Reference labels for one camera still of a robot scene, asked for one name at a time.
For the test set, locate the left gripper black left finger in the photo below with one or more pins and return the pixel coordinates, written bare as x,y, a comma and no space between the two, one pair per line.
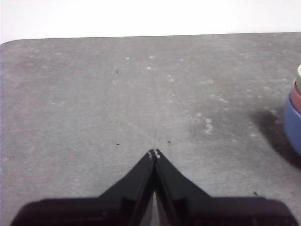
117,204

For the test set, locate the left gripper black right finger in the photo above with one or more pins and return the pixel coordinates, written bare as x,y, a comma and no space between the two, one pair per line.
192,207

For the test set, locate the red ribbed bowl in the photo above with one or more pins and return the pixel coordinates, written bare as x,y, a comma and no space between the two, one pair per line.
296,96

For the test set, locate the green ribbed bowl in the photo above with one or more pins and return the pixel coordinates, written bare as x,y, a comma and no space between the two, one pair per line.
299,80

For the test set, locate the blue ribbed bowl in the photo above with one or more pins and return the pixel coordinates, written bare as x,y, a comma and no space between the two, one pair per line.
292,127

